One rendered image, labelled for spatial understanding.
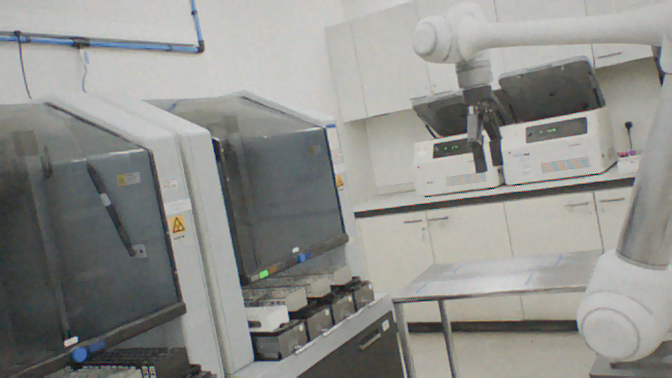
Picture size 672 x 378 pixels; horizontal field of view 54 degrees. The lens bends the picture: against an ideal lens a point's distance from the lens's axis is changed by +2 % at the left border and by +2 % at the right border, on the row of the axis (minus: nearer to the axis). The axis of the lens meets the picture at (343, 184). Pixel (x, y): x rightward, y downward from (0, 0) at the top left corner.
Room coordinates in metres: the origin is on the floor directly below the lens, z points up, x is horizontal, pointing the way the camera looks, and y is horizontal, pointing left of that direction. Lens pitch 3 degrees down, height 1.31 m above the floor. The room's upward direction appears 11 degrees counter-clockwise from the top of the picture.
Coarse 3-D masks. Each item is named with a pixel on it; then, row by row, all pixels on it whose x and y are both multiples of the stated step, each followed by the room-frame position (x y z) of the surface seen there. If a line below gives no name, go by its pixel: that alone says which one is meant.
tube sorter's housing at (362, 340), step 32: (96, 96) 1.98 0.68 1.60; (128, 96) 2.04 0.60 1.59; (224, 96) 2.66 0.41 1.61; (256, 96) 2.58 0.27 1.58; (192, 128) 1.88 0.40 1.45; (192, 160) 1.83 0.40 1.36; (192, 192) 1.82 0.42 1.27; (224, 192) 2.72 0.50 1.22; (224, 224) 1.89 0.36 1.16; (352, 224) 2.50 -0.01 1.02; (224, 256) 1.87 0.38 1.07; (320, 256) 2.50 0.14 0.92; (352, 256) 2.47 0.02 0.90; (224, 288) 1.85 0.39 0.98; (224, 320) 1.83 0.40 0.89; (352, 320) 2.23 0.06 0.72; (384, 320) 2.42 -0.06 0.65; (224, 352) 1.82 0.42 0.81; (320, 352) 2.04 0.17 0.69; (352, 352) 2.20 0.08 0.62; (384, 352) 2.38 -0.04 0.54
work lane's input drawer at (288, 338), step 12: (288, 324) 1.95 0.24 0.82; (300, 324) 1.97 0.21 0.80; (252, 336) 1.93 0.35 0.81; (264, 336) 1.91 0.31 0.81; (276, 336) 1.88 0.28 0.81; (288, 336) 1.92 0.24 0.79; (300, 336) 1.96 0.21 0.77; (264, 348) 1.91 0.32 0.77; (276, 348) 1.88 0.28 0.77; (288, 348) 1.91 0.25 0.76; (300, 348) 1.90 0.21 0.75
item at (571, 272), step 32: (544, 256) 2.21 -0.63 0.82; (576, 256) 2.13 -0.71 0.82; (416, 288) 2.09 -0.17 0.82; (448, 288) 2.01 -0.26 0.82; (480, 288) 1.94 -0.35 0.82; (512, 288) 1.87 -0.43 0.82; (544, 288) 1.82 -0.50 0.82; (576, 288) 1.78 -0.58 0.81; (448, 320) 2.40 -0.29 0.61; (448, 352) 2.40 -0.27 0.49
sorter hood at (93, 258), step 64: (0, 128) 1.57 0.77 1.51; (64, 128) 1.69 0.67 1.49; (0, 192) 1.34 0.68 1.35; (64, 192) 1.46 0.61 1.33; (128, 192) 1.60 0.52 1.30; (0, 256) 1.31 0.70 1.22; (64, 256) 1.43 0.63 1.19; (128, 256) 1.57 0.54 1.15; (0, 320) 1.29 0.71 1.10; (64, 320) 1.40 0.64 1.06; (128, 320) 1.54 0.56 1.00
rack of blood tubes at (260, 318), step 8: (248, 312) 2.01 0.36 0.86; (256, 312) 1.98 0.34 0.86; (264, 312) 1.96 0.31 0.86; (272, 312) 1.94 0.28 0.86; (280, 312) 1.96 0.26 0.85; (248, 320) 1.95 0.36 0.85; (256, 320) 2.06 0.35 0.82; (264, 320) 1.92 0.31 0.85; (272, 320) 1.92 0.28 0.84; (280, 320) 1.95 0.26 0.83; (288, 320) 1.99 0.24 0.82; (256, 328) 1.94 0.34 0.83; (264, 328) 1.92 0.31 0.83; (272, 328) 1.92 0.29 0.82
